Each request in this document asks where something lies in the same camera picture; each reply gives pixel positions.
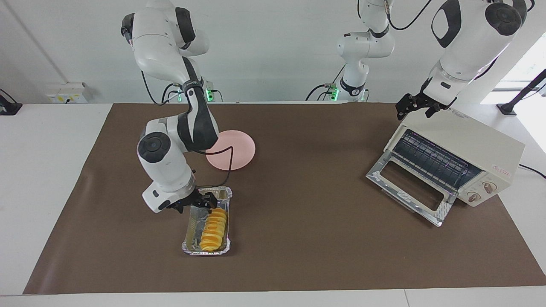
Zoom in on brown table mat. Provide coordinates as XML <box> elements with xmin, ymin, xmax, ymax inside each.
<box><xmin>23</xmin><ymin>102</ymin><xmax>546</xmax><ymax>295</ymax></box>

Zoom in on pink round plate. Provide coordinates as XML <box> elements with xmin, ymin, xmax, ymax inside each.
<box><xmin>206</xmin><ymin>130</ymin><xmax>256</xmax><ymax>171</ymax></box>

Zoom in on black left base cables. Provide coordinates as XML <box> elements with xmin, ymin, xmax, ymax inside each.
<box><xmin>305</xmin><ymin>64</ymin><xmax>347</xmax><ymax>102</ymax></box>

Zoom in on black right base cables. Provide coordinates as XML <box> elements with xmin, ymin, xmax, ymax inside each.
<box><xmin>141</xmin><ymin>70</ymin><xmax>223</xmax><ymax>104</ymax></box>

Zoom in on cream toaster oven body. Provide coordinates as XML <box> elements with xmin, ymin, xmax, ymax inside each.
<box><xmin>384</xmin><ymin>107</ymin><xmax>526</xmax><ymax>208</ymax></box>

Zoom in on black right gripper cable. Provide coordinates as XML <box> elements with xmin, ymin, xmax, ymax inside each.
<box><xmin>195</xmin><ymin>146</ymin><xmax>235</xmax><ymax>188</ymax></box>

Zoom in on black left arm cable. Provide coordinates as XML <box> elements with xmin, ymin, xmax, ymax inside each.
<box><xmin>382</xmin><ymin>0</ymin><xmax>428</xmax><ymax>31</ymax></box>

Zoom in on golden ridged bread loaf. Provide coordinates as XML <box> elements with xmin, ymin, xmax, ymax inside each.
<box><xmin>199</xmin><ymin>207</ymin><xmax>228</xmax><ymax>252</ymax></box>

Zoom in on metal oven wire rack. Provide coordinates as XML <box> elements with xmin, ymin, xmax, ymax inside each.
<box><xmin>392</xmin><ymin>129</ymin><xmax>485</xmax><ymax>191</ymax></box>

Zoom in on black desk stand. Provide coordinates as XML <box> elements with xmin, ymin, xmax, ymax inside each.
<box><xmin>497</xmin><ymin>68</ymin><xmax>546</xmax><ymax>116</ymax></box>

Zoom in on black base cables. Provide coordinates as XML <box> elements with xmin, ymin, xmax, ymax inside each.
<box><xmin>141</xmin><ymin>70</ymin><xmax>223</xmax><ymax>104</ymax></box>
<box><xmin>305</xmin><ymin>64</ymin><xmax>347</xmax><ymax>102</ymax></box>

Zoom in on aluminium foil baking tray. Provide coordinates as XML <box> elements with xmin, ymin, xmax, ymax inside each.
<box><xmin>182</xmin><ymin>186</ymin><xmax>233</xmax><ymax>257</ymax></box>

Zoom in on black table clamp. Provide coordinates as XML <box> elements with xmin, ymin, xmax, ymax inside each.
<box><xmin>0</xmin><ymin>89</ymin><xmax>23</xmax><ymax>116</ymax></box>

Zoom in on black oven power cord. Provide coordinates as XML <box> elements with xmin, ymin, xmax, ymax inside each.
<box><xmin>518</xmin><ymin>164</ymin><xmax>546</xmax><ymax>179</ymax></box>

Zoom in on bright window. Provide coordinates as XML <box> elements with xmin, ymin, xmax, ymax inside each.
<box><xmin>481</xmin><ymin>32</ymin><xmax>546</xmax><ymax>105</ymax></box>

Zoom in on glass oven door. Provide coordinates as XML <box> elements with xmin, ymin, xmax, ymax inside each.
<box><xmin>366</xmin><ymin>150</ymin><xmax>459</xmax><ymax>228</ymax></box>

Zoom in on white wall power outlet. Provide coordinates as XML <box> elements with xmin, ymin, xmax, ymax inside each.
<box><xmin>46</xmin><ymin>82</ymin><xmax>89</xmax><ymax>104</ymax></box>

